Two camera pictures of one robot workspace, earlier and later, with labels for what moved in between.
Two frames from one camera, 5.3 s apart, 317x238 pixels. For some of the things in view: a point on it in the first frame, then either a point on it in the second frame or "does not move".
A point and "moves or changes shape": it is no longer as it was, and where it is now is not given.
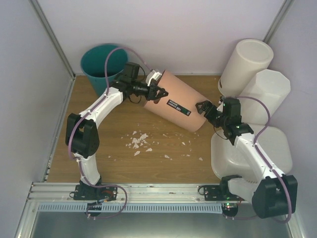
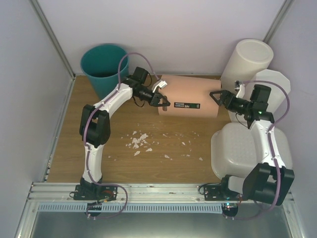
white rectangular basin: [227, 160] does not move
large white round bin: [249, 56] does not move
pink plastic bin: [179, 106] moves or changes shape
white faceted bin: [271, 87] does not move
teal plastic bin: [92, 60] does not move
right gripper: [206, 104] → [225, 94]
